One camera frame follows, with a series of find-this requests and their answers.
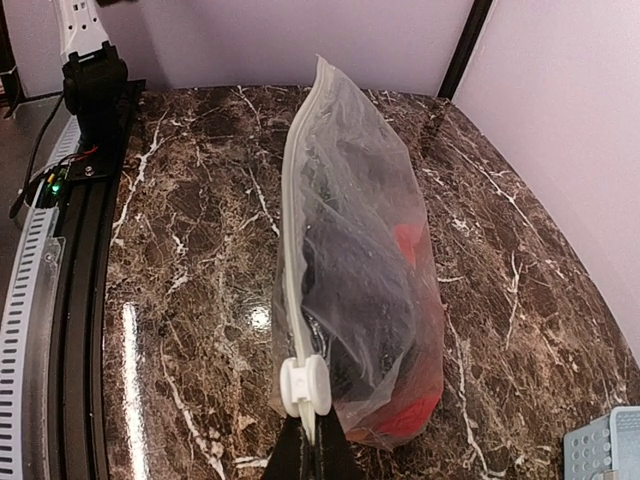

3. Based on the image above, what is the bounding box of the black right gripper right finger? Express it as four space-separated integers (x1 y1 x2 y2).
312 412 365 480

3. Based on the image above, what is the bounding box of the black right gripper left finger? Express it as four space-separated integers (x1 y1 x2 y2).
261 417 312 480

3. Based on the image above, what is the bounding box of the purple fake eggplant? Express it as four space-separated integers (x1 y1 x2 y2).
302 222 416 402

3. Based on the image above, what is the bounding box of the clear zip top bag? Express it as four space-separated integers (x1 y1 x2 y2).
271 59 444 450

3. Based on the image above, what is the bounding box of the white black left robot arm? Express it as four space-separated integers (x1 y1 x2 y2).
53 1 128 180

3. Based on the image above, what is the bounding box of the white bag zip slider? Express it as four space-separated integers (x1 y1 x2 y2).
279 354 332 418

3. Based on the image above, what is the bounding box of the red fake tomato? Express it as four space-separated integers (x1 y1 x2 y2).
374 223 444 445

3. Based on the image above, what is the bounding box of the light blue perforated basket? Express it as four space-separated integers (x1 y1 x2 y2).
563 406 640 480

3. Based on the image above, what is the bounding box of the black front mounting rail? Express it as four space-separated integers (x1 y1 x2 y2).
46 80 146 479

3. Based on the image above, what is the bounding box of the white slotted cable duct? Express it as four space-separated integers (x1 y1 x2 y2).
1 120 80 479

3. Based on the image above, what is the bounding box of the black corner frame post right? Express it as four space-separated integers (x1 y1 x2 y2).
437 0 494 100

